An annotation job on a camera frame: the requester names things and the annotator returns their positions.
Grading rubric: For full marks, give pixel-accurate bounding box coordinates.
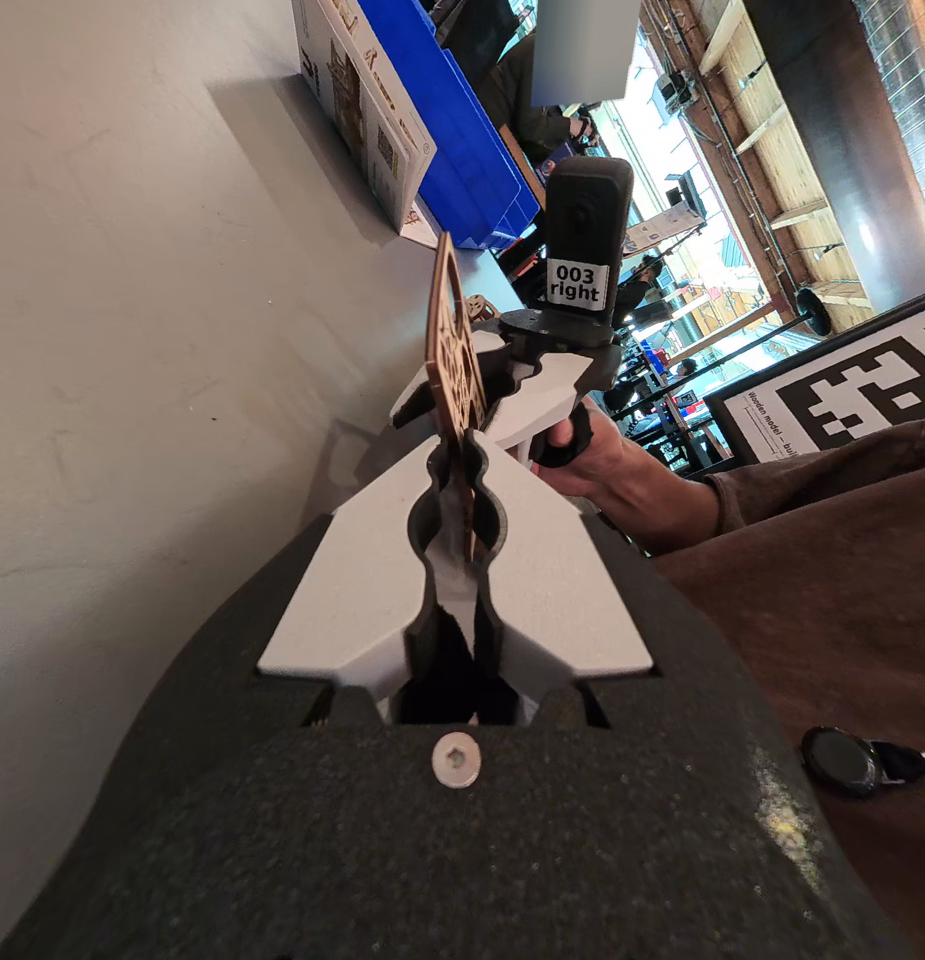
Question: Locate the person's brown shirt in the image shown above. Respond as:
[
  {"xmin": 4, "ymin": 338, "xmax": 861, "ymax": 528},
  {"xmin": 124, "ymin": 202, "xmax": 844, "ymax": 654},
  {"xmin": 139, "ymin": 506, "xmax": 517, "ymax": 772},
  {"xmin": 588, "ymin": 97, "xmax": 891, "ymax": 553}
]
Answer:
[{"xmin": 653, "ymin": 517, "xmax": 925, "ymax": 955}]

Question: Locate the black round stand with pole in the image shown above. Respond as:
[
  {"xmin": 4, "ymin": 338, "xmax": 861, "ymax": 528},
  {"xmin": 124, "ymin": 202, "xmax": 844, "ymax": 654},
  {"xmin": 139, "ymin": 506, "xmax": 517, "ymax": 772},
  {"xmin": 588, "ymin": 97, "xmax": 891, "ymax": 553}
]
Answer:
[{"xmin": 627, "ymin": 287, "xmax": 836, "ymax": 410}]

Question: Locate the person's right forearm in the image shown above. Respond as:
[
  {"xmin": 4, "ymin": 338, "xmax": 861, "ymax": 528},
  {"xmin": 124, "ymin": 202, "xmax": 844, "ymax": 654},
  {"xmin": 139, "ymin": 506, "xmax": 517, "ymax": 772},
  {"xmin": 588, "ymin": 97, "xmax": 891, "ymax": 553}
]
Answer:
[{"xmin": 642, "ymin": 411, "xmax": 925, "ymax": 561}]

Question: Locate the person's right hand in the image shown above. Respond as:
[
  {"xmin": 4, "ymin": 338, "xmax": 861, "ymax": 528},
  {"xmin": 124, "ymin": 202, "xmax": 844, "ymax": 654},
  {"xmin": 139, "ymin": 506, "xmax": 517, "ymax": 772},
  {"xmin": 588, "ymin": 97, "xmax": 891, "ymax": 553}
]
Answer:
[{"xmin": 530, "ymin": 408, "xmax": 662, "ymax": 556}]

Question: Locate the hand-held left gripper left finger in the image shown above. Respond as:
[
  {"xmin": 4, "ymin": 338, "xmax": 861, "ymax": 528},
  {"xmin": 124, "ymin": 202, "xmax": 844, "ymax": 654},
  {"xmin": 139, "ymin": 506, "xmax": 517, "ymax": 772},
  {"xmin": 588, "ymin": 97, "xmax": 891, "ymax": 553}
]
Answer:
[{"xmin": 256, "ymin": 432, "xmax": 475, "ymax": 725}]

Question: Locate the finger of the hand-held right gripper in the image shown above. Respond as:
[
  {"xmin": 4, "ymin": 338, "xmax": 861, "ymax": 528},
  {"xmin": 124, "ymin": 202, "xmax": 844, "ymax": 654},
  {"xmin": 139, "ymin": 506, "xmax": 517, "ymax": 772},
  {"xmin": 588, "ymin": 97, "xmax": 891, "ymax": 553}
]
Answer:
[
  {"xmin": 482, "ymin": 351, "xmax": 596, "ymax": 460},
  {"xmin": 391, "ymin": 330, "xmax": 518, "ymax": 430}
]

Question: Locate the black round clip tag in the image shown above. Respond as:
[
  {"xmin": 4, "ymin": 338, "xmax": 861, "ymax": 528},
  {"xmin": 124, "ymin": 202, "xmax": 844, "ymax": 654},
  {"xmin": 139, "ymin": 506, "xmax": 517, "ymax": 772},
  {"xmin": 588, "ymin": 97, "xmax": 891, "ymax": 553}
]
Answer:
[{"xmin": 800, "ymin": 725, "xmax": 925, "ymax": 798}]

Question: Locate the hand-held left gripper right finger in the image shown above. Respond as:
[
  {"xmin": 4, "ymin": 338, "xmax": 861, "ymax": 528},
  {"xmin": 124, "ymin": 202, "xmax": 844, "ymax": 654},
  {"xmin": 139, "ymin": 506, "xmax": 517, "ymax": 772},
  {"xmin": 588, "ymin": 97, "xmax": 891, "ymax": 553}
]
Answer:
[{"xmin": 462, "ymin": 430, "xmax": 656, "ymax": 725}]

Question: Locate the blue plastic bin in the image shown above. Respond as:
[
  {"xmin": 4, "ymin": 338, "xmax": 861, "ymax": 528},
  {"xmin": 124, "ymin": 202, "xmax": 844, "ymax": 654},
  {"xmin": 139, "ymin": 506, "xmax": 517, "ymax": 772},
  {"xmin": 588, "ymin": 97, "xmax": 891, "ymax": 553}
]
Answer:
[{"xmin": 356, "ymin": 0, "xmax": 543, "ymax": 251}]

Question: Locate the black framed marker sign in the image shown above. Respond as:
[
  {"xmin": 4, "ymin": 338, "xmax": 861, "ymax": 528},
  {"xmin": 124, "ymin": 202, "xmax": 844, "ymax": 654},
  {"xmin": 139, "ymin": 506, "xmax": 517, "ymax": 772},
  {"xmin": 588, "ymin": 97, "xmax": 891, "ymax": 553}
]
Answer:
[{"xmin": 702, "ymin": 288, "xmax": 925, "ymax": 466}]

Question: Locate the white printed cardboard box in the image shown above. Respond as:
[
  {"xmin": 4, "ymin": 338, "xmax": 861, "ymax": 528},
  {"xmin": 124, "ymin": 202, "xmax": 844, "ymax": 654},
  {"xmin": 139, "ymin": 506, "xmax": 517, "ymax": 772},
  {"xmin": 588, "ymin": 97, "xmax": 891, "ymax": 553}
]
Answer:
[{"xmin": 291, "ymin": 0, "xmax": 438, "ymax": 231}]

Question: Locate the wooden cutout panel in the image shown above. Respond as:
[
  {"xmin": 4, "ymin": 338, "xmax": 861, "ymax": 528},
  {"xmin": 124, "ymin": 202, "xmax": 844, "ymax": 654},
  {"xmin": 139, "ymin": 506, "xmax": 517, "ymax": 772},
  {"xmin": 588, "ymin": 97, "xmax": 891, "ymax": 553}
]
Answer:
[{"xmin": 425, "ymin": 231, "xmax": 489, "ymax": 564}]

